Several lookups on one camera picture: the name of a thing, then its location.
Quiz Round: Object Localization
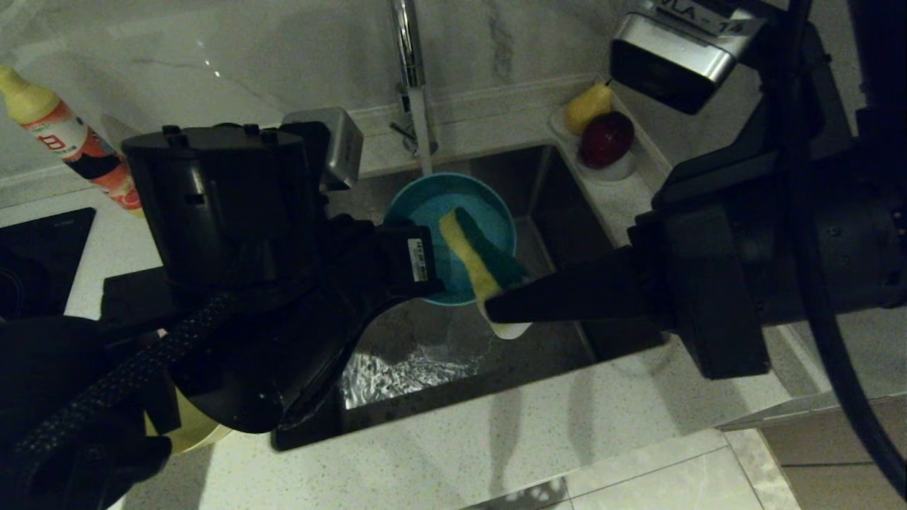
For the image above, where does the small white dish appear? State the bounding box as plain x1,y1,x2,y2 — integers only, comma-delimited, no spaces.
549,106,636,183

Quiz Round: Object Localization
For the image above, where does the yellow detergent bottle red label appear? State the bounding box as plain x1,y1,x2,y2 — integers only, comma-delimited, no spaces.
0,65,142,213

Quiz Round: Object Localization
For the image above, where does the stainless steel sink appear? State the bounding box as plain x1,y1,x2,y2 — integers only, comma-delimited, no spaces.
273,145,669,452

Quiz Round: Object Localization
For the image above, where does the yellow and green sponge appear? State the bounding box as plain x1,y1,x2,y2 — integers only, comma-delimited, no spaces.
439,207,532,341

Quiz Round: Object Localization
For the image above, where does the light wooden cabinet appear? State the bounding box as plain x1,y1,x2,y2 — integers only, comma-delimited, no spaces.
712,390,907,510

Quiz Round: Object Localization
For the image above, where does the black induction cooktop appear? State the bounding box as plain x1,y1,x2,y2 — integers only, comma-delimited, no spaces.
0,208,96,319

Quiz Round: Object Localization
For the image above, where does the yellow plastic bowl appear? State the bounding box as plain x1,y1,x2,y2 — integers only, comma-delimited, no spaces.
145,390,235,454

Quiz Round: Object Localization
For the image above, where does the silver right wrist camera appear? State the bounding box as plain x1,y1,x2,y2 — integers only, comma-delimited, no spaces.
609,0,766,115

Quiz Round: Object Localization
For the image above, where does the chrome faucet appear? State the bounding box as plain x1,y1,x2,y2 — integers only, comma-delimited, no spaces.
390,0,439,174

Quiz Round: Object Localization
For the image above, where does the yellow pear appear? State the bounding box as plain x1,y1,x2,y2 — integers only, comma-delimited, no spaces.
565,84,616,135

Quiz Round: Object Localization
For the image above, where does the dark red apple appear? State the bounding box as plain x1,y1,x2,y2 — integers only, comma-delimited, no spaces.
580,111,635,169

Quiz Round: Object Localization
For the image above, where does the blue plastic bowl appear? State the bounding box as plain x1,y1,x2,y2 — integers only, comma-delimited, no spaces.
386,172,517,307

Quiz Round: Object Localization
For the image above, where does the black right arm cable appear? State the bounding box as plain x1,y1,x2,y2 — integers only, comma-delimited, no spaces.
769,0,907,482

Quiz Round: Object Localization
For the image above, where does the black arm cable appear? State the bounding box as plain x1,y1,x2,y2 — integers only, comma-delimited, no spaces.
14,294,235,454
769,0,907,482

